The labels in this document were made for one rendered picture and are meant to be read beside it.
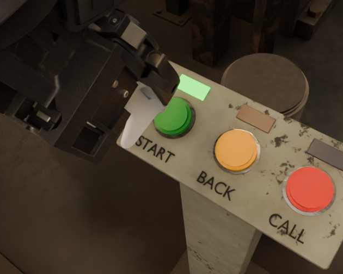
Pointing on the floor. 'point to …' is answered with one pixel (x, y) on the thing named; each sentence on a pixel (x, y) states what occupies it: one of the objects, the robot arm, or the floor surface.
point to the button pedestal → (246, 186)
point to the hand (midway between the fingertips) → (154, 95)
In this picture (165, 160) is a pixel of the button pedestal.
